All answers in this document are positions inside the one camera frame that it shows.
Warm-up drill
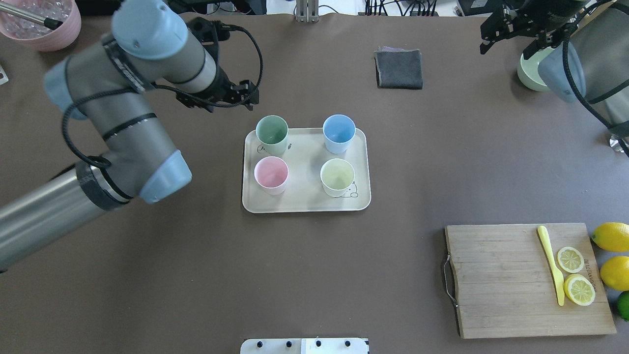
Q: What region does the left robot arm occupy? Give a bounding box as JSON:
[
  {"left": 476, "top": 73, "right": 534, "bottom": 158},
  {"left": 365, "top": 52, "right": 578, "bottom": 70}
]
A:
[{"left": 0, "top": 0, "right": 260, "bottom": 272}]

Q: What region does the green cup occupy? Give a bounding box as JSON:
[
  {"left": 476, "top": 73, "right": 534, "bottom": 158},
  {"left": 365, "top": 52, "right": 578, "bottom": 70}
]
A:
[{"left": 256, "top": 115, "right": 289, "bottom": 155}]

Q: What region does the lemon slice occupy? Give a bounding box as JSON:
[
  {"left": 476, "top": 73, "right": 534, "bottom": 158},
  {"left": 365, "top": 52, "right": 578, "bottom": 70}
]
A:
[
  {"left": 556, "top": 246, "right": 585, "bottom": 274},
  {"left": 564, "top": 274, "right": 596, "bottom": 306}
]

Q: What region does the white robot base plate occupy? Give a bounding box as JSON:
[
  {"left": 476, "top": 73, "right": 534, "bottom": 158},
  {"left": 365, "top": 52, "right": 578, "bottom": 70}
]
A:
[{"left": 240, "top": 337, "right": 370, "bottom": 354}]

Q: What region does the grey folded cloth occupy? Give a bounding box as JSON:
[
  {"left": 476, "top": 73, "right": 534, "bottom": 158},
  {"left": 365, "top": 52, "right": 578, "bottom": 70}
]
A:
[{"left": 374, "top": 47, "right": 423, "bottom": 90}]

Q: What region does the wooden cutting board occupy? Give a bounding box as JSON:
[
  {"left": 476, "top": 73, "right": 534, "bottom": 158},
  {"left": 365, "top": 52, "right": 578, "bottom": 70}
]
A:
[{"left": 443, "top": 223, "right": 616, "bottom": 340}]

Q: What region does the whole lemon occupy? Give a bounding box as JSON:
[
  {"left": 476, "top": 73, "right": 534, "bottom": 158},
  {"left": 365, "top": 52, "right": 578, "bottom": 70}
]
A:
[
  {"left": 591, "top": 222, "right": 629, "bottom": 252},
  {"left": 600, "top": 256, "right": 629, "bottom": 292}
]

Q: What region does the whole lemon upper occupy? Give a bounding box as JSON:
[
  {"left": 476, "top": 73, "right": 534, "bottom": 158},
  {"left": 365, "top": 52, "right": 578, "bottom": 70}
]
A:
[{"left": 591, "top": 222, "right": 629, "bottom": 252}]

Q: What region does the green lime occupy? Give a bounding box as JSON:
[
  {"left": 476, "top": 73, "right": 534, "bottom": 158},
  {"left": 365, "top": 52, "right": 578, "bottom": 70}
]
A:
[{"left": 616, "top": 291, "right": 629, "bottom": 322}]

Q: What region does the green bowl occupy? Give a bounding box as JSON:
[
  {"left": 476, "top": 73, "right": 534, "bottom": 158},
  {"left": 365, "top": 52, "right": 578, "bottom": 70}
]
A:
[{"left": 517, "top": 47, "right": 554, "bottom": 92}]

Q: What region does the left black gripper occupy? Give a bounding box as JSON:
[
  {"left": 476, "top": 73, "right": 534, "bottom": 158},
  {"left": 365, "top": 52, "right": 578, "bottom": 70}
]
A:
[{"left": 176, "top": 69, "right": 260, "bottom": 112}]

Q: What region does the lemon slice lower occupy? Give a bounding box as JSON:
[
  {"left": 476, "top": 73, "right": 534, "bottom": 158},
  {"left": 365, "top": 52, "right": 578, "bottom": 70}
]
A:
[{"left": 564, "top": 274, "right": 596, "bottom": 306}]

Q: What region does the steel ice scoop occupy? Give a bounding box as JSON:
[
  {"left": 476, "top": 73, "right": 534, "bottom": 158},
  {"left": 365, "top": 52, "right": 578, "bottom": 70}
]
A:
[{"left": 609, "top": 136, "right": 624, "bottom": 153}]

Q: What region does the cream rabbit tray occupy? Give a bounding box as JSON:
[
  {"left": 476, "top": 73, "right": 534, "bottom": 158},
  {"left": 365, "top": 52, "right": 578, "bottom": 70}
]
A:
[{"left": 242, "top": 128, "right": 372, "bottom": 213}]

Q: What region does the pink cup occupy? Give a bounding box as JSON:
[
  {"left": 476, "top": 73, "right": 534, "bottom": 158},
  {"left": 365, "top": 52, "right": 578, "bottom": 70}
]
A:
[{"left": 254, "top": 155, "right": 289, "bottom": 195}]

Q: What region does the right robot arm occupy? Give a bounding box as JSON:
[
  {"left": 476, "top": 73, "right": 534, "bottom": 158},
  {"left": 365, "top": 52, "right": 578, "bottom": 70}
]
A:
[{"left": 479, "top": 0, "right": 629, "bottom": 153}]

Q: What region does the blue cup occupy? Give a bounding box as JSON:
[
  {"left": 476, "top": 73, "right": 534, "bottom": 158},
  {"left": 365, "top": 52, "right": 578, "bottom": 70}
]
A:
[{"left": 322, "top": 114, "right": 356, "bottom": 154}]

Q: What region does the cream yellow cup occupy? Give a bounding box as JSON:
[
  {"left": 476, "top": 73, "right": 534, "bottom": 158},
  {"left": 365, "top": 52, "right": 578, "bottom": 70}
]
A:
[{"left": 320, "top": 158, "right": 355, "bottom": 198}]

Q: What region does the yellow plastic knife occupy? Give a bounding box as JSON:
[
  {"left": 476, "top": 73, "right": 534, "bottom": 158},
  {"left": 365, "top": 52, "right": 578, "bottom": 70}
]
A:
[{"left": 537, "top": 225, "right": 566, "bottom": 306}]

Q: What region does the pink bowl with ice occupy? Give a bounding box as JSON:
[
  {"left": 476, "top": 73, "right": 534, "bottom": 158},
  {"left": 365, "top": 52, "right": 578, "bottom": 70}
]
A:
[{"left": 1, "top": 0, "right": 82, "bottom": 52}]

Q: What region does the steel muddler black tip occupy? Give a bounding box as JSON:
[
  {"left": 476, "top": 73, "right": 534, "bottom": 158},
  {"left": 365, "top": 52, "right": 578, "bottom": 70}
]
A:
[{"left": 0, "top": 2, "right": 64, "bottom": 30}]

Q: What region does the whole lemon lower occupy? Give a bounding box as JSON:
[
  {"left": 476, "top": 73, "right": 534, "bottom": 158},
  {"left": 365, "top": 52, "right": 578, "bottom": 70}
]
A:
[{"left": 600, "top": 256, "right": 629, "bottom": 292}]

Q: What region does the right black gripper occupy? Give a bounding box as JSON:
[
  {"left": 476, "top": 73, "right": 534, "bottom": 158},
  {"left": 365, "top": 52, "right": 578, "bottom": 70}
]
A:
[{"left": 479, "top": 0, "right": 585, "bottom": 60}]

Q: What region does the lemon slice upper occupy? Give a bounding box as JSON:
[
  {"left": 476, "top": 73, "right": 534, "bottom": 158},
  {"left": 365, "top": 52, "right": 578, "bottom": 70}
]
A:
[{"left": 556, "top": 246, "right": 585, "bottom": 274}]

